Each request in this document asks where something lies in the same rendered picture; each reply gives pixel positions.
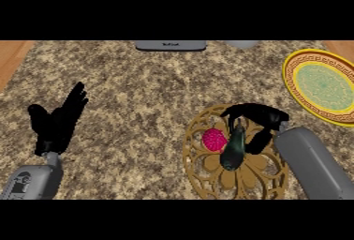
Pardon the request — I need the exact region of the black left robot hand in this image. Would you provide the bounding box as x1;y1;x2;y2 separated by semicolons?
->
26;82;89;158

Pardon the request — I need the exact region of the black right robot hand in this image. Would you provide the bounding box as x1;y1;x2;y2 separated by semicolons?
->
219;102;290;156

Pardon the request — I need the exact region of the dark green eggplant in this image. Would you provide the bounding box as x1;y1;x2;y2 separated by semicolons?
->
218;117;246;172

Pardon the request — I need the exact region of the yellow patterned plate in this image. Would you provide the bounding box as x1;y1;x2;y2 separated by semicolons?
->
280;48;354;128

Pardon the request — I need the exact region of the brown openwork round placemat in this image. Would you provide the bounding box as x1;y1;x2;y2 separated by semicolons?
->
181;103;290;201

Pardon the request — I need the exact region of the pink round fruit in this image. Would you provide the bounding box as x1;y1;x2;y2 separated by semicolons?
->
201;127;229;154

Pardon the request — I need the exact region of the pale grey round object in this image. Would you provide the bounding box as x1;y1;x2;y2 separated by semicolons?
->
224;40;259;49

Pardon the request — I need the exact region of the grey flat appliance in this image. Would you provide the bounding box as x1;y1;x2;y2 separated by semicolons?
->
134;40;207;53

